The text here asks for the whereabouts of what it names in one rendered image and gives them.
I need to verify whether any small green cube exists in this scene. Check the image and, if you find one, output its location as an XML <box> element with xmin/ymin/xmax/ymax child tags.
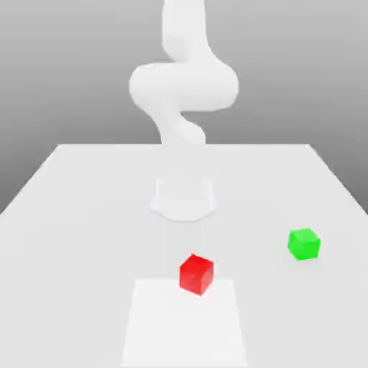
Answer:
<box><xmin>287</xmin><ymin>227</ymin><xmax>322</xmax><ymax>262</ymax></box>

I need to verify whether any small red cube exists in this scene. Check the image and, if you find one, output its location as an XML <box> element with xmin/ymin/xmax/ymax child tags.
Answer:
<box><xmin>179</xmin><ymin>253</ymin><xmax>215</xmax><ymax>297</ymax></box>

